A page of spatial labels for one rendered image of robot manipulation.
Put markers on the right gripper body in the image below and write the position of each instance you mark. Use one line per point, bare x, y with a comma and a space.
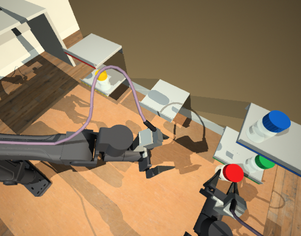
213, 205

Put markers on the white bottle with red cap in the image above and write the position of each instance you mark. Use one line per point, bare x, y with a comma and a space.
230, 172

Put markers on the white bottle with blue cap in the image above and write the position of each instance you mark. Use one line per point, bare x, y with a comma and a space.
268, 126

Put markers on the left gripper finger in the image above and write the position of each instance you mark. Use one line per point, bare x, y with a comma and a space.
160, 169
165, 137

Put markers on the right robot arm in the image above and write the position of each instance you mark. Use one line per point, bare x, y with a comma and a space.
206, 226

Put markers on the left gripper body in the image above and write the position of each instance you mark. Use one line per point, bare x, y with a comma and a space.
137, 153

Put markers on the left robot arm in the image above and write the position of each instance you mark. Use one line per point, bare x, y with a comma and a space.
110, 142

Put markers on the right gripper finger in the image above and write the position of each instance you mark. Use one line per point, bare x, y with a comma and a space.
233, 188
213, 180

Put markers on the white bottle with green cap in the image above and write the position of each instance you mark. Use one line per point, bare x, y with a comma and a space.
257, 163

